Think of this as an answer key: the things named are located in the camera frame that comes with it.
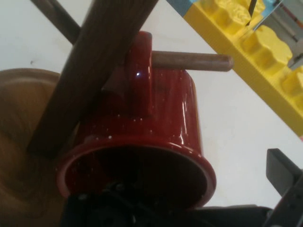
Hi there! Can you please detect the red enamel mug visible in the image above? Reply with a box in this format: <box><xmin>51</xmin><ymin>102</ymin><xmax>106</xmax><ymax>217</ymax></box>
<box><xmin>56</xmin><ymin>31</ymin><xmax>216</xmax><ymax>211</ymax></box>

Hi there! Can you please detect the brown wooden mug tree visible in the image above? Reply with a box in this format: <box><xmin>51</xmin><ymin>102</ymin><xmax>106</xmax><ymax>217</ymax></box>
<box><xmin>0</xmin><ymin>0</ymin><xmax>234</xmax><ymax>227</ymax></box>

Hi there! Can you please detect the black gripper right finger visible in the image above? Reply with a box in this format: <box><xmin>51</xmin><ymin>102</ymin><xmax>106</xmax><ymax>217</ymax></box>
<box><xmin>262</xmin><ymin>148</ymin><xmax>303</xmax><ymax>227</ymax></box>

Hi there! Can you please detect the giant yellow toy brick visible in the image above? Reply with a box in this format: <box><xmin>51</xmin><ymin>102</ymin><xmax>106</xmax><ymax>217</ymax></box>
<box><xmin>183</xmin><ymin>0</ymin><xmax>303</xmax><ymax>140</ymax></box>

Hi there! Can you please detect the slanted aluminium post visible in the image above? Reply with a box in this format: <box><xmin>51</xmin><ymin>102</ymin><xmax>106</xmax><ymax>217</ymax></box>
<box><xmin>253</xmin><ymin>0</ymin><xmax>303</xmax><ymax>70</ymax></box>

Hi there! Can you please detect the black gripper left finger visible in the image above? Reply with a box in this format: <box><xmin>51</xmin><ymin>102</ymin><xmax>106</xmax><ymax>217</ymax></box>
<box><xmin>60</xmin><ymin>182</ymin><xmax>190</xmax><ymax>227</ymax></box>

